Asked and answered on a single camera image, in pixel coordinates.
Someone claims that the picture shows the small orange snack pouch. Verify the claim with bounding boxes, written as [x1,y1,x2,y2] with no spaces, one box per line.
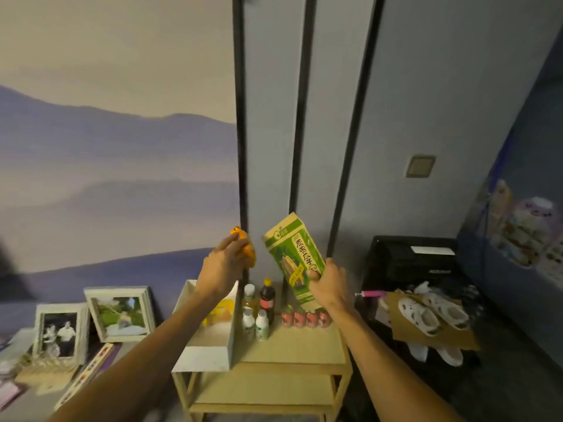
[230,226,257,270]

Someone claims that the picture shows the person's left hand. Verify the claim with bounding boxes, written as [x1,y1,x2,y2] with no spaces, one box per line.
[195,232,252,302]

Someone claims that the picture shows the purple sheet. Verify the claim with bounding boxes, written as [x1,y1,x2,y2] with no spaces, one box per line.
[94,342,123,374]

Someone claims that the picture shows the wooden peg rack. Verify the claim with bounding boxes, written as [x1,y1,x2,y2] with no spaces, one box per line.
[13,353,80,390]

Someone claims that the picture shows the large yellow snack packet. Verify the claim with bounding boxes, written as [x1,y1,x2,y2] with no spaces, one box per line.
[201,298,236,328]

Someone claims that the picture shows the person's right hand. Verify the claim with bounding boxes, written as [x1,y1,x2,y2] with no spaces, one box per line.
[306,257,352,315]

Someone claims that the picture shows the person's right forearm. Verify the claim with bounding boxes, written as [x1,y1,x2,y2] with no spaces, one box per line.
[332,305,465,422]

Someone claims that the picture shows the yellow wooden side table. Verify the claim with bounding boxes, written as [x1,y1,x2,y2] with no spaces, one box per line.
[171,281,354,422]

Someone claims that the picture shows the white frame monochrome photo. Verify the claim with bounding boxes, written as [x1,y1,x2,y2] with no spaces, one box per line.
[31,302,91,366]

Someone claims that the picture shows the plain white child shoe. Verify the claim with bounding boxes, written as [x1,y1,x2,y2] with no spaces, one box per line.
[435,346,465,368]

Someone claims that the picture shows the open white cardboard box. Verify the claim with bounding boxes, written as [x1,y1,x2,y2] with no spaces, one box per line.
[171,280,240,374]

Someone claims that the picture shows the white frame green photo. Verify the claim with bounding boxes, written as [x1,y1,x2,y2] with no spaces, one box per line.
[83,285,157,344]

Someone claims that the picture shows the yellow drink bottle white cap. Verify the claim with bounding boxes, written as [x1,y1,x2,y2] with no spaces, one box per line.
[242,283,259,317]

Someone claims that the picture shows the white child shoe green trim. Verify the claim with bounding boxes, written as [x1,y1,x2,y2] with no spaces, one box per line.
[421,292,470,332]
[398,297,442,338]

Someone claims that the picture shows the small white drink bottle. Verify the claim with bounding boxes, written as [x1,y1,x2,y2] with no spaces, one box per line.
[255,309,270,342]
[241,307,257,342]

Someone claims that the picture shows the dark drink bottle orange cap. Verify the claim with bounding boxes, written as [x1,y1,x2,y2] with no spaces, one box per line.
[259,278,277,325]

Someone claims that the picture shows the white folded paper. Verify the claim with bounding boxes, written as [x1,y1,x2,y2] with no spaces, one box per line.
[406,341,430,363]

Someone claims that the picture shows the red drink can pack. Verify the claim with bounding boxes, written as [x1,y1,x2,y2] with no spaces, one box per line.
[281,305,332,329]

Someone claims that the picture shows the black standing appliance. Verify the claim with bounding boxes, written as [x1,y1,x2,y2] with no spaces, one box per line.
[359,235,460,300]

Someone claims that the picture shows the orange animal wall chart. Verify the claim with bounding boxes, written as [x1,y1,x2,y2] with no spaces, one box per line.
[487,179,514,236]

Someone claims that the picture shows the person's left forearm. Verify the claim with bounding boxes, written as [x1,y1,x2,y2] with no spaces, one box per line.
[46,294,221,422]

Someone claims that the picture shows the purple animal wall chart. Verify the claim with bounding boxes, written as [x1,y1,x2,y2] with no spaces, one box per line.
[496,196,563,268]

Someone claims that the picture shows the dark green small carton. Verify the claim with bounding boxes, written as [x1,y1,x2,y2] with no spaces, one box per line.
[262,212,327,312]

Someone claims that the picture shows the pink small sachet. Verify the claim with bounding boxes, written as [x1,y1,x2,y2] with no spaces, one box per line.
[0,381,22,410]

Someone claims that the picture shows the white children's shoes on cardboard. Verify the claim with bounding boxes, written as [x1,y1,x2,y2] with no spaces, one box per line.
[385,292,481,351]

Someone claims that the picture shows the wooden counting strip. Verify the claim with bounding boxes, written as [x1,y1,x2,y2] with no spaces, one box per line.
[53,342,116,411]

